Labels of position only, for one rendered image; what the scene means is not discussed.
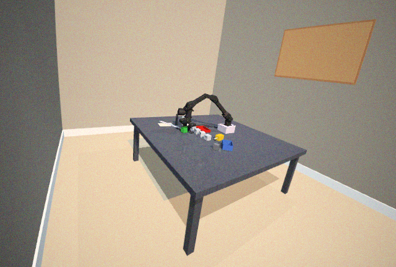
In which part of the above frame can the red tray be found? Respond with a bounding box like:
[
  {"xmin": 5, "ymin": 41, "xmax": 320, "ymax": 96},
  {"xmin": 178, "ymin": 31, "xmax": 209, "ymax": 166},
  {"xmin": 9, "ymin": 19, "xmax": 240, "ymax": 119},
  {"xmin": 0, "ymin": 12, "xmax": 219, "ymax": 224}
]
[{"xmin": 196, "ymin": 126, "xmax": 210, "ymax": 133}]

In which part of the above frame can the yellow block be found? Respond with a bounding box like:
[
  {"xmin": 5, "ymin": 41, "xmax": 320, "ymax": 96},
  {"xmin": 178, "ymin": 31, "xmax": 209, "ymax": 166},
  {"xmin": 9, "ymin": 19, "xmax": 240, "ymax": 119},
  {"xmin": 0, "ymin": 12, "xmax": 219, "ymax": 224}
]
[{"xmin": 215, "ymin": 134, "xmax": 224, "ymax": 141}]

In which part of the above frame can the blue tray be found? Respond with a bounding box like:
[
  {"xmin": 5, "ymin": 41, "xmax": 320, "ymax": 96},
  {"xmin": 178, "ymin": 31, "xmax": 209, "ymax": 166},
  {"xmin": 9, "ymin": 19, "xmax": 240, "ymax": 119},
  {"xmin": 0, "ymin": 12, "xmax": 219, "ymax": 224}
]
[{"xmin": 222, "ymin": 139, "xmax": 233, "ymax": 151}]

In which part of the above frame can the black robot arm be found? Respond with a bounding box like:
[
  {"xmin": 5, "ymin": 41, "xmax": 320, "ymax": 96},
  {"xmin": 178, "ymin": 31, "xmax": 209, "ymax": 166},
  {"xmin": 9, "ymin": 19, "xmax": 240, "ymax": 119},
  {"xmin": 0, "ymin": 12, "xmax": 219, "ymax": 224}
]
[{"xmin": 178, "ymin": 94, "xmax": 233, "ymax": 126}]

